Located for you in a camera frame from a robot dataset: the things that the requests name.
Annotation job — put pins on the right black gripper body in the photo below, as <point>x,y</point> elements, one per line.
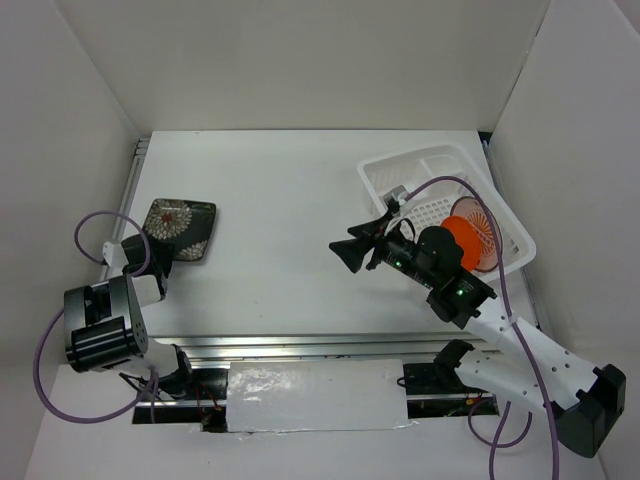
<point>399,254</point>

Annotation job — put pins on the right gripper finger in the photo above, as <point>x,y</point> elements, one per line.
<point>358,252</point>
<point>372,228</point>

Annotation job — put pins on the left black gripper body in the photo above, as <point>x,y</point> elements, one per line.
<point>164,255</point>

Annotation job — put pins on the orange round plate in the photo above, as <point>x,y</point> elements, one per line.
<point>465,237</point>

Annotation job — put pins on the white sunburst pattern plate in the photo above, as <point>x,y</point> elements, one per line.
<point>485,227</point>

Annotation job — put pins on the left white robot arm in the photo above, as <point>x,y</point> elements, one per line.
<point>104,323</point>

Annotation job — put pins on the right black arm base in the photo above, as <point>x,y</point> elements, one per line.
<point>434,390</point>

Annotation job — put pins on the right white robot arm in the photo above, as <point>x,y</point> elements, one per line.
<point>583,400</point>

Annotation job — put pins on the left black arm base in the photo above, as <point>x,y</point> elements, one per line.
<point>187,396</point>

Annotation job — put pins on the white plastic dish rack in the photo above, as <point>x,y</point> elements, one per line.
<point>433,205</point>

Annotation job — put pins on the black square floral plate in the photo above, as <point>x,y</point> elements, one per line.
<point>185,225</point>

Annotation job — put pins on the white foil covered panel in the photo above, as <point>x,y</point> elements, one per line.
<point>328,395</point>

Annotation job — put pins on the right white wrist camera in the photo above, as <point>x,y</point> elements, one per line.
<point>399,196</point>

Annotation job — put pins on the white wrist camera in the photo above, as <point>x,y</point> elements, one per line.
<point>113,254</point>
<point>399,196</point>

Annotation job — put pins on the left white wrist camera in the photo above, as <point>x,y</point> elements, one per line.
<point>113,254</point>

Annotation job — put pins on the aluminium frame rail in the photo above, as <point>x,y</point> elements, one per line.
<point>268,286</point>

